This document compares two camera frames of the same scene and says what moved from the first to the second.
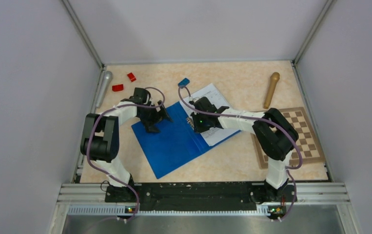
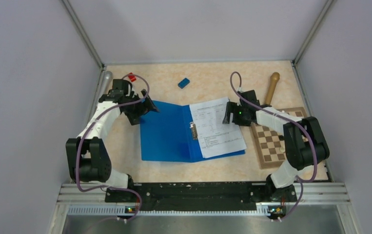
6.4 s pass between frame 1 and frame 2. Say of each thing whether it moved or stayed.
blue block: stayed
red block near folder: stayed
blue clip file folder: moved
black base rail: stayed
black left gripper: moved
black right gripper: moved
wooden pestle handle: stayed
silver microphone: stayed
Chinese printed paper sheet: moved
